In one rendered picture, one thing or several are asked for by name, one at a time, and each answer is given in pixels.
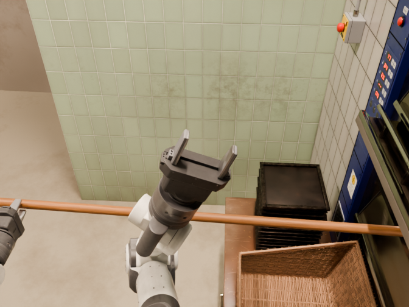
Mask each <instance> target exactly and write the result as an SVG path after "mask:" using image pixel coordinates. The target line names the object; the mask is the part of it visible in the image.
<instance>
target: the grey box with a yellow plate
mask: <svg viewBox="0 0 409 307"><path fill-rule="evenodd" d="M352 15H353V13H351V12H345V13H344V14H343V19H342V23H343V24H344V23H345V22H347V26H345V25H344V29H343V31H342V32H339V34H340V36H341V37H342V39H343V41H344V43H347V44H348V43H360V42H361V39H362V35H363V31H364V28H365V24H366V20H365V19H364V17H363V16H362V14H361V13H358V17H353V16H352Z"/></svg>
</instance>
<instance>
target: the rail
mask: <svg viewBox="0 0 409 307"><path fill-rule="evenodd" d="M358 115H359V117H360V119H361V122H362V124H363V126H364V128H365V131H366V133H367V136H368V138H369V140H370V142H371V145H372V147H373V149H374V151H375V153H376V156H377V159H378V161H379V163H380V165H381V167H382V170H383V173H384V174H385V177H386V179H387V181H388V184H389V186H390V188H391V190H392V193H393V195H394V198H395V200H396V202H397V204H398V207H399V209H400V212H401V213H402V216H403V218H404V220H405V223H406V225H407V227H408V230H409V202H408V200H407V197H406V195H405V193H404V191H403V189H402V187H401V185H400V183H399V181H398V179H397V176H396V174H395V172H394V170H393V167H392V165H391V163H390V161H389V159H388V157H387V155H386V153H385V151H384V148H383V146H382V144H381V142H380V140H379V137H378V136H377V134H376V131H375V129H374V127H373V125H372V123H371V120H370V118H369V116H368V114H367V112H366V111H365V110H360V111H359V113H358Z"/></svg>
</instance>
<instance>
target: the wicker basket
mask: <svg viewBox="0 0 409 307"><path fill-rule="evenodd" d="M359 244H360V243H358V240H356V241H352V240H351V241H345V242H344V241H343V242H334V243H327V244H325V243H324V244H323V243H321V244H316V245H304V246H303V245H302V246H295V247H294V246H293V247H286V248H282V247H281V248H279V249H276V248H274V249H268V250H262V249H261V250H256V251H255V250H254V251H250V252H249V251H247V252H242V251H241V252H239V256H238V262H237V290H236V292H237V295H236V297H237V298H236V300H237V301H236V306H237V307H275V305H276V307H282V306H283V307H327V306H328V307H377V306H378V305H377V304H376V301H377V300H375V297H374V294H375V293H373V290H372V287H373V286H371V282H370V281H369V280H370V279H369V277H368V276H369V275H368V272H367V268H366V265H365V262H364V258H363V256H364V255H362V252H361V250H362V249H360V245H359ZM244 275H245V277H244ZM254 276H255V277H254ZM261 276H262V278H261ZM278 277H279V279H278ZM271 278H272V279H271ZM288 279H289V280H288ZM295 279H296V280H295ZM254 281H255V282H254ZM256 281H257V286H256ZM258 282H259V286H258ZM275 282H276V284H275ZM285 282H286V283H285ZM268 284H269V285H268ZM277 284H278V285H277ZM287 284H288V285H287ZM270 285H271V288H270ZM291 286H292V287H291ZM301 286H302V287H301ZM284 287H285V290H284ZM305 287H306V288H305ZM298 288H299V290H298ZM312 289H313V290H312ZM251 290H252V298H251ZM326 290H327V291H326ZM253 291H254V297H253ZM267 291H268V294H267ZM265 292H266V294H265ZM281 292H282V294H281ZM255 294H256V298H255ZM269 294H270V297H269ZM290 296H291V298H290ZM276 297H277V299H276ZM294 297H295V298H294ZM280 298H281V300H280ZM319 298H320V299H319ZM301 299H302V300H301ZM326 299H327V300H326ZM287 300H288V301H287ZM260 301H261V302H260ZM312 301H313V302H312ZM262 302H263V304H262ZM264 302H265V304H264ZM266 302H267V304H266ZM271 304H272V306H271ZM273 304H274V305H273ZM309 304H310V305H309ZM277 305H278V306H277ZM320 305H321V306H320Z"/></svg>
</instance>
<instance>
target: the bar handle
mask: <svg viewBox="0 0 409 307"><path fill-rule="evenodd" d="M377 109H378V111H379V113H380V115H381V117H382V119H383V121H384V123H385V126H384V127H383V129H382V131H381V133H380V135H379V138H380V139H385V137H386V135H387V133H388V132H390V134H391V136H392V138H393V140H394V142H395V144H396V146H397V148H398V150H399V152H400V154H401V156H402V158H403V159H404V162H405V164H406V165H407V168H408V170H409V155H408V153H407V151H406V150H405V148H404V145H403V144H402V142H401V140H400V138H399V136H398V135H397V133H396V131H395V129H394V127H393V125H392V123H391V121H390V119H389V118H388V116H387V114H386V112H385V110H384V109H383V107H382V105H381V104H379V105H377ZM400 183H401V185H406V186H407V185H408V183H409V171H407V172H406V173H405V175H404V176H403V178H402V180H401V181H400Z"/></svg>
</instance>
